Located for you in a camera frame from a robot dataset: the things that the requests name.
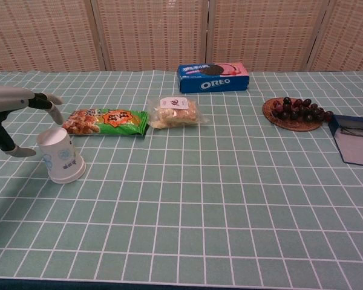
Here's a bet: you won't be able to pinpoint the bunch of dark red grapes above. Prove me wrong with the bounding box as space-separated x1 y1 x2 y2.
271 96 335 123

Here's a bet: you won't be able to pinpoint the green snack bag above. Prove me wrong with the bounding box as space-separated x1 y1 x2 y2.
61 108 149 137

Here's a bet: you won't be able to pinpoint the blue Oreo cookie box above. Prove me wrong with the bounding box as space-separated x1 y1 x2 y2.
177 62 250 94

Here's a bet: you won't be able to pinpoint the green white checked tablecloth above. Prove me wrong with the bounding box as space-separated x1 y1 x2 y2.
0 69 363 286

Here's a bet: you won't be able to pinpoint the woven bamboo screen panel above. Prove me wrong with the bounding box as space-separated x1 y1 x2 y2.
91 0 213 73
0 0 103 73
307 0 363 73
205 0 334 73

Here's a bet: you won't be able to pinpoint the open blue case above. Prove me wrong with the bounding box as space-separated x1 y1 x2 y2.
327 114 363 168

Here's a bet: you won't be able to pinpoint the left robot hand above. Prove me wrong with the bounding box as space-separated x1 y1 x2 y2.
0 84 65 158

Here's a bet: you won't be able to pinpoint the white paper cup blue print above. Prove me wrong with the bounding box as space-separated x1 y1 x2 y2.
36 127 86 182

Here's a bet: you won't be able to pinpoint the dark thin eyeglasses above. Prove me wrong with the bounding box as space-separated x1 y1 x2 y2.
338 126 363 135

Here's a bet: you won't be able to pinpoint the round woven rattan coaster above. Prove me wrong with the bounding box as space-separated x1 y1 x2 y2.
262 97 325 132

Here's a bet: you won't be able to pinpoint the clear bag of pastries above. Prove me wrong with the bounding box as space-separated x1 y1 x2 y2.
147 96 209 130

